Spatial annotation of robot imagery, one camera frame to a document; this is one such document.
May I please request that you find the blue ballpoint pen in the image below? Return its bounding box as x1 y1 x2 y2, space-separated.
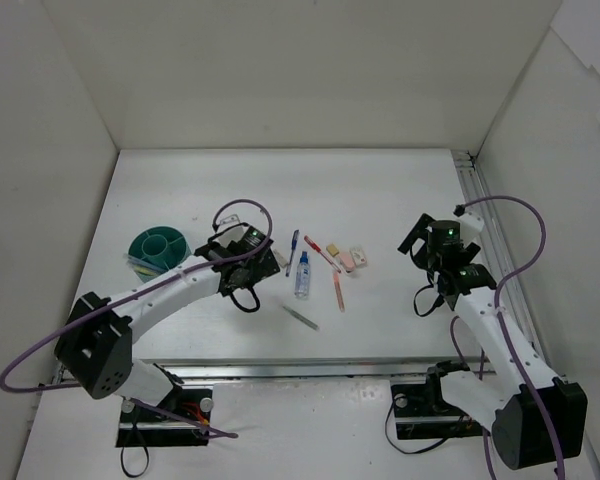
285 229 300 277

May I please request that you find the clear blue-cap glue bottle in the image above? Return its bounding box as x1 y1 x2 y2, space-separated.
294 251 311 299

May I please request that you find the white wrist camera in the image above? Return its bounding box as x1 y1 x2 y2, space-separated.
217 214 242 232
453 205 484 246

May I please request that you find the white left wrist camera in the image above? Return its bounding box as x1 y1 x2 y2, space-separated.
217 214 242 232

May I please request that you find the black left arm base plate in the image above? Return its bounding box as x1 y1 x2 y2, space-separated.
115 388 214 448

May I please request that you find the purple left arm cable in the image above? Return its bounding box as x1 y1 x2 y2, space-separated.
0 198 274 440

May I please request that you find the aluminium right side rail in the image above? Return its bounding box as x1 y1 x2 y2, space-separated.
451 150 543 355

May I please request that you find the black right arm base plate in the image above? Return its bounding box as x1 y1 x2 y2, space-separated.
390 383 482 441

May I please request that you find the aluminium rail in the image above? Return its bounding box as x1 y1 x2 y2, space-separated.
451 150 543 355
145 356 459 381

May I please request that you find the yellow highlighter pen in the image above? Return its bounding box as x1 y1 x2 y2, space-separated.
131 265 160 283

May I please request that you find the aluminium front rail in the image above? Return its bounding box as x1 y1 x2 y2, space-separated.
145 356 459 381

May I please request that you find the purple highlighter pen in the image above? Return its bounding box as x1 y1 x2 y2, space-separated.
125 255 166 274

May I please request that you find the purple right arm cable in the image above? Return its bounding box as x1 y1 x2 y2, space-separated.
449 194 566 480

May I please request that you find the orange highlighter pen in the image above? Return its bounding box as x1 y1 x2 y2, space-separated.
332 270 346 313

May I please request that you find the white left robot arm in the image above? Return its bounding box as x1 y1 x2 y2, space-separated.
54 223 280 420

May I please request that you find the grey white eraser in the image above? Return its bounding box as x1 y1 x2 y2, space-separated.
273 249 288 267

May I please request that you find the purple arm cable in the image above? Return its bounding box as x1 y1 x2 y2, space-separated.
0 198 274 440
449 194 566 480

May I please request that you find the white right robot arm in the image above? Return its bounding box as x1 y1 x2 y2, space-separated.
398 212 588 470

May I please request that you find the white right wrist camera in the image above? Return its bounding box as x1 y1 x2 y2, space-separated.
453 205 484 246

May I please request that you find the red ballpoint pen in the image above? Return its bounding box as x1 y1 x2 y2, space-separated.
304 235 342 274

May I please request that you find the white boxed eraser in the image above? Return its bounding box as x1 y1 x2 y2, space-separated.
349 245 368 268

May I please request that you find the blue highlighter pen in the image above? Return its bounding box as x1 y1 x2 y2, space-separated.
127 259 165 276

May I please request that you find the yellow eraser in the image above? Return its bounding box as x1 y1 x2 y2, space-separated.
326 243 339 256

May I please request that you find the teal round pen holder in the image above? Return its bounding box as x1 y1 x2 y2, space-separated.
127 226 190 271

